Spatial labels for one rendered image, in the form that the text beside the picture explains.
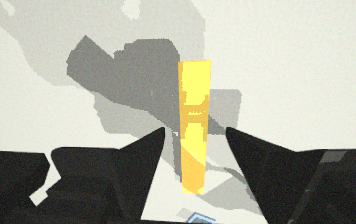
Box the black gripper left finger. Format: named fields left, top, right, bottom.
left=50, top=127, right=165, bottom=220

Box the yellow bar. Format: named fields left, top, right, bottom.
left=178, top=60, right=212, bottom=194

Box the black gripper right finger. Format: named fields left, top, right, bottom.
left=226, top=127, right=356, bottom=224

